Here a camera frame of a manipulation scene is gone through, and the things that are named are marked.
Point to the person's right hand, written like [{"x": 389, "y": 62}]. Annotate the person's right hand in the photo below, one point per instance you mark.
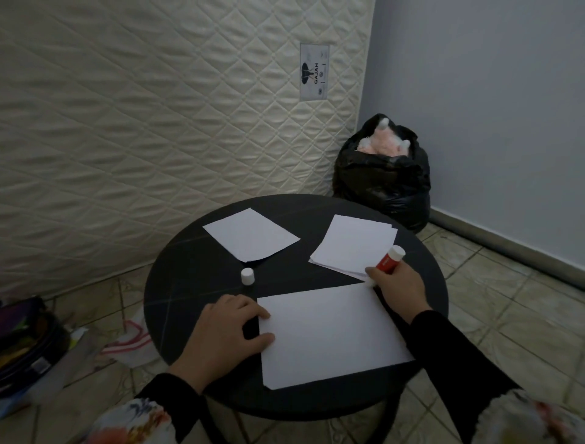
[{"x": 402, "y": 292}]

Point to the person's left hand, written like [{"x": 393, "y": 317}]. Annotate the person's left hand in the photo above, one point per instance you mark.
[{"x": 219, "y": 338}]

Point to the person's left thumb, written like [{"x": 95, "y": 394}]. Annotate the person's left thumb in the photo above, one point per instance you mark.
[{"x": 260, "y": 342}]

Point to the person's right thumb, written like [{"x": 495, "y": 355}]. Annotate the person's right thumb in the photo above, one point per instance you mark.
[{"x": 375, "y": 278}]

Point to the red glue stick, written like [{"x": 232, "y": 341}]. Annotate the red glue stick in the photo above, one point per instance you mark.
[{"x": 389, "y": 260}]

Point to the large white paper sheet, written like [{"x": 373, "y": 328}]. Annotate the large white paper sheet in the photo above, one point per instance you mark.
[{"x": 333, "y": 334}]

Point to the person's right forearm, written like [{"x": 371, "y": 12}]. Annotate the person's right forearm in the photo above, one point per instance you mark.
[{"x": 452, "y": 366}]

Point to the person's left forearm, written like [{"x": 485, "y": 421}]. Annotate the person's left forearm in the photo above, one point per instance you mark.
[{"x": 176, "y": 402}]

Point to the stack of white paper sheets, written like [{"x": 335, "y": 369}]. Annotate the stack of white paper sheets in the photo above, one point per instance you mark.
[{"x": 354, "y": 242}]

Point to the white glue stick cap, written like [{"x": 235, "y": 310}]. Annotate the white glue stick cap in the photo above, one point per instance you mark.
[{"x": 247, "y": 277}]

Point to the round black table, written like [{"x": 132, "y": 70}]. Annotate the round black table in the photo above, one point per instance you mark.
[{"x": 201, "y": 274}]

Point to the black garbage bag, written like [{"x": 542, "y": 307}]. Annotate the black garbage bag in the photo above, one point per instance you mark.
[{"x": 384, "y": 183}]

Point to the small white paper sheet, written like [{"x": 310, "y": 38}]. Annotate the small white paper sheet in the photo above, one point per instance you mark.
[{"x": 251, "y": 235}]

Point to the white and red plastic bag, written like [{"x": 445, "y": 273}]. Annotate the white and red plastic bag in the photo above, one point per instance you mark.
[{"x": 132, "y": 341}]

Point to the grey baseboard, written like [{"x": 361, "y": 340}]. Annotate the grey baseboard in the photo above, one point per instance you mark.
[{"x": 502, "y": 244}]

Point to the pink and white stuffing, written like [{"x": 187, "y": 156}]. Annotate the pink and white stuffing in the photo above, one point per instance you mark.
[{"x": 381, "y": 139}]

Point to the floral patterned clothing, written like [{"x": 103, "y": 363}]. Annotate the floral patterned clothing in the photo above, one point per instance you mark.
[{"x": 132, "y": 423}]

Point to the white mattress label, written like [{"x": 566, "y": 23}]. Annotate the white mattress label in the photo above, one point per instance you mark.
[{"x": 314, "y": 72}]

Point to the quilted cream mattress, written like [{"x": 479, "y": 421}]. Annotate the quilted cream mattress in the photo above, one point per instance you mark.
[{"x": 137, "y": 137}]

